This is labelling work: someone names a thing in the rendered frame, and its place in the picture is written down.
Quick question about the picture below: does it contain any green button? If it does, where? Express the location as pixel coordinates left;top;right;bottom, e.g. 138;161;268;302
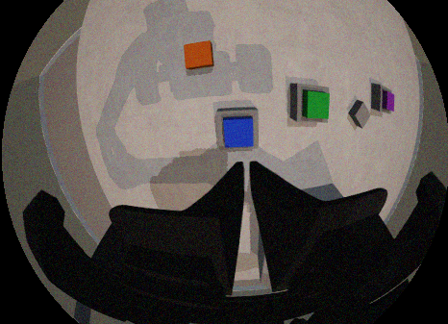
289;83;331;124

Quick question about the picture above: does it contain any orange block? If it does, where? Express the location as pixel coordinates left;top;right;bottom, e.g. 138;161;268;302
183;40;213;70

